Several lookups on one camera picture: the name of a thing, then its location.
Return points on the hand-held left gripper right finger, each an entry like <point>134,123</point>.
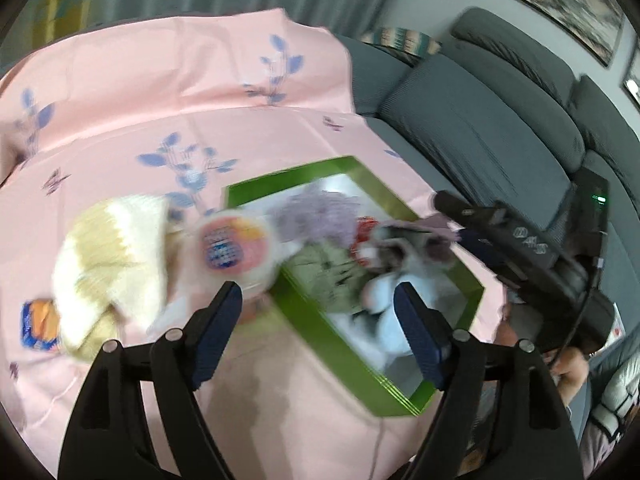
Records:
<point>417,335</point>

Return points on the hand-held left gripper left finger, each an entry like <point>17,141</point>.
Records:
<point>220,330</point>

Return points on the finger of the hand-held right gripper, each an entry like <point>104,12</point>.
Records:
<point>465,206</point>
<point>477,247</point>

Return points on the beige cloth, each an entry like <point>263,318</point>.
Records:
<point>435,230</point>

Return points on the light blue cloth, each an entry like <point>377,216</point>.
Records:
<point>385,310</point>

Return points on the green box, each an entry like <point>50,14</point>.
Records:
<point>320,320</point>

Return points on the red and white cloth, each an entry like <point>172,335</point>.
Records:
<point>362,230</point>

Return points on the green fleece cloth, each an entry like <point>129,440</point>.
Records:
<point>315,265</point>

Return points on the purple fluffy cloth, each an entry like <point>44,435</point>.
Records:
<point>320,215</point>

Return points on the grey sofa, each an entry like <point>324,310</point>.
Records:
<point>475,125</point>

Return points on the pink canister with white lid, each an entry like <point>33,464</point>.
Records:
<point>230,245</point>

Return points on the white and yellow knitted hat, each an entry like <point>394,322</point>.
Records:
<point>110,260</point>

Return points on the person's plaid clothing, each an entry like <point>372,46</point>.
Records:
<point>610,410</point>

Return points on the patterned cushion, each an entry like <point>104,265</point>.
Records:
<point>400,40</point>

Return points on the blue and orange packet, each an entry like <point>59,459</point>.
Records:
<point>40,325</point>

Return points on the pink floral sheet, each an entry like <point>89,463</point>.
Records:
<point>175,85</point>

